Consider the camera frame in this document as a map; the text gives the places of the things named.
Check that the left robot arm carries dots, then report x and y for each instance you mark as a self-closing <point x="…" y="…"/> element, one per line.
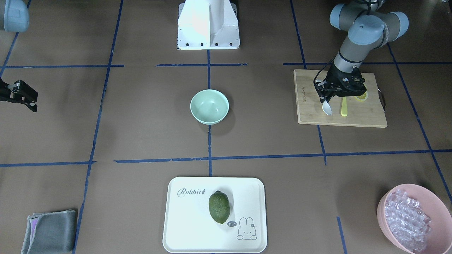
<point x="367" y="29"/>

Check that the white column mount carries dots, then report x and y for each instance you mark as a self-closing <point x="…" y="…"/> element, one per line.
<point x="208" y="25"/>

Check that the mint green bowl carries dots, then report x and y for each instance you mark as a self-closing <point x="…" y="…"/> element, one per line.
<point x="209" y="106"/>

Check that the green avocado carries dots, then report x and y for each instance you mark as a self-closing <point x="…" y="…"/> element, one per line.
<point x="219" y="207"/>

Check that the yellow plastic knife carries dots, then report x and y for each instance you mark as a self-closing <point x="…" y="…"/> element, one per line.
<point x="343" y="107"/>

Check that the white plastic spoon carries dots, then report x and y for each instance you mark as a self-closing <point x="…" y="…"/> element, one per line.
<point x="325" y="106"/>

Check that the folded grey cloth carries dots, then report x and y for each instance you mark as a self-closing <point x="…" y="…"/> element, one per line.
<point x="50" y="233"/>

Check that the pink bowl of ice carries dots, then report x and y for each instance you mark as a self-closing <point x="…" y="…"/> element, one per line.
<point x="415" y="220"/>

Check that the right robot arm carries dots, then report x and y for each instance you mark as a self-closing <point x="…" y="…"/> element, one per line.
<point x="15" y="18"/>

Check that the cream rabbit tray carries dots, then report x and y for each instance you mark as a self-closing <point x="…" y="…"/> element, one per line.
<point x="189" y="227"/>

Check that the bamboo cutting board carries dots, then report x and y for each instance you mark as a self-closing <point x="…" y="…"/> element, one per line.
<point x="367" y="113"/>

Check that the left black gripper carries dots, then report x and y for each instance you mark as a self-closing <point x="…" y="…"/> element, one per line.
<point x="334" y="75"/>

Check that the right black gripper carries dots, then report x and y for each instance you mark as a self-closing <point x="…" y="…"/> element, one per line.
<point x="22" y="92"/>

